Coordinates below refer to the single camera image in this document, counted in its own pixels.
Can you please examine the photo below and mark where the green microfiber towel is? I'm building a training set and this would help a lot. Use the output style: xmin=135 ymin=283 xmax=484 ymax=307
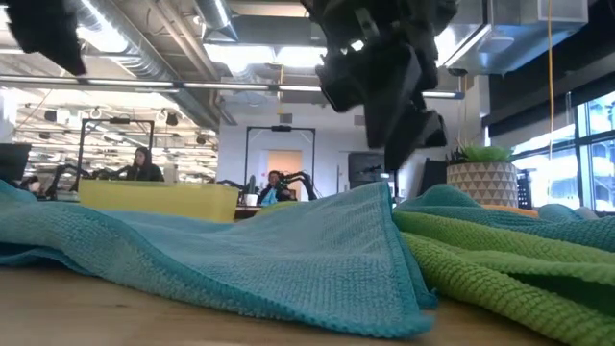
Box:
xmin=393 ymin=210 xmax=615 ymax=346

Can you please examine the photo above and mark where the teal microfiber towel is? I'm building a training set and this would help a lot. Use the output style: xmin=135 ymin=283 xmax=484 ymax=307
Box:
xmin=393 ymin=184 xmax=615 ymax=255

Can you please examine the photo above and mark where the black metal frame rig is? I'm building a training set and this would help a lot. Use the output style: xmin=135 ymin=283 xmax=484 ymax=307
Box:
xmin=75 ymin=118 xmax=156 ymax=192
xmin=244 ymin=125 xmax=317 ymax=203

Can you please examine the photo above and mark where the black wire rack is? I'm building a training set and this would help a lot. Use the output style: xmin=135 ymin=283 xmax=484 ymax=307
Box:
xmin=516 ymin=168 xmax=533 ymax=210

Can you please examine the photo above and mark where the black cabinet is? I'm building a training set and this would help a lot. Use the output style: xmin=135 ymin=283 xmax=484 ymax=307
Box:
xmin=348 ymin=152 xmax=396 ymax=191

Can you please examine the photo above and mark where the yellow plastic bin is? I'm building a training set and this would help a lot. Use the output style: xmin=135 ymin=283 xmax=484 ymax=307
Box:
xmin=78 ymin=179 xmax=240 ymax=224

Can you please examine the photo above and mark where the yellow hanging cable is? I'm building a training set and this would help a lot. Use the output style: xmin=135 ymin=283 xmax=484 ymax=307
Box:
xmin=547 ymin=0 xmax=555 ymax=160

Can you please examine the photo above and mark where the blue microfiber towel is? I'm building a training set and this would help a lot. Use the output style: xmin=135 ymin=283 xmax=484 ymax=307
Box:
xmin=0 ymin=180 xmax=439 ymax=338

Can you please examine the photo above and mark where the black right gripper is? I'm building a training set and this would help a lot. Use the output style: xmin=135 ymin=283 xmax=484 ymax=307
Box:
xmin=300 ymin=0 xmax=457 ymax=172

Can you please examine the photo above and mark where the black chair back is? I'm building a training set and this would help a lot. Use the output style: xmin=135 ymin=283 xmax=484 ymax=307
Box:
xmin=422 ymin=158 xmax=451 ymax=196

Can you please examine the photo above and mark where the long ceiling light bar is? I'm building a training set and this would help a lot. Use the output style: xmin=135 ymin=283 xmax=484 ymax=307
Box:
xmin=0 ymin=74 xmax=466 ymax=101

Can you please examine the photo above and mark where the black computer monitor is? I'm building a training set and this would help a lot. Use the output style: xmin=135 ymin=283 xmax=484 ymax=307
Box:
xmin=0 ymin=142 xmax=33 ymax=186

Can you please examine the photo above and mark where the person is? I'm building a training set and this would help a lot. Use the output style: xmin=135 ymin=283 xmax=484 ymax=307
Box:
xmin=124 ymin=146 xmax=166 ymax=183
xmin=258 ymin=169 xmax=298 ymax=207

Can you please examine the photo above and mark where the succulent in triangle-patterned pot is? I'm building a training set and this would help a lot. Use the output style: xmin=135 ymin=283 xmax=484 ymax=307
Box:
xmin=445 ymin=145 xmax=520 ymax=210

